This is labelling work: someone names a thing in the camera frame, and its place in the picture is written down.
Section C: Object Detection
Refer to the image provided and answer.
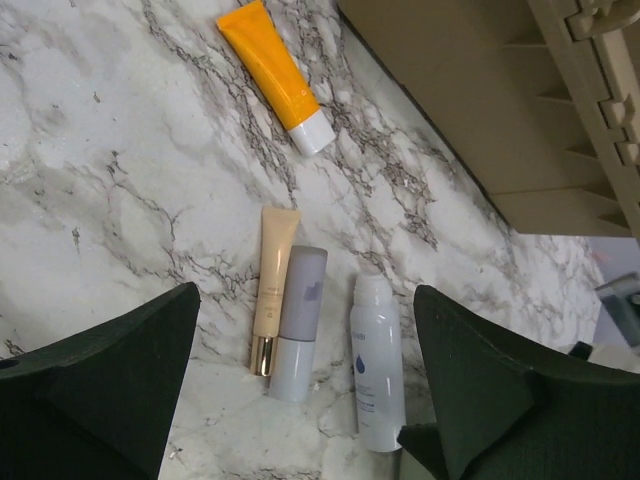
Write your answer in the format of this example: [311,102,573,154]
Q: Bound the orange white cream tube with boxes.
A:
[216,1,336,157]

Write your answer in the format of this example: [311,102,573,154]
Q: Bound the beige concealer tube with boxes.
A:
[249,206,301,377]

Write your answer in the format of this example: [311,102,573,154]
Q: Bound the white round makeup organizer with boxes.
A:
[596,272,639,350]

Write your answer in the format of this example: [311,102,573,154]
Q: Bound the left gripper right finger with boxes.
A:
[398,285,639,479]

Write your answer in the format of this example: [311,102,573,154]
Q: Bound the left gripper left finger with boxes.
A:
[1,282,200,479]

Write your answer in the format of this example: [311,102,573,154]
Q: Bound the white spray bottle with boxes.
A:
[350,272,406,453]

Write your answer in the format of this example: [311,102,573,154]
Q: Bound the tan plastic toolbox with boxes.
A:
[338,0,639,237]

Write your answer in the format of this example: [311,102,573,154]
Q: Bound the lavender small bottle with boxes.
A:
[268,245,328,403]

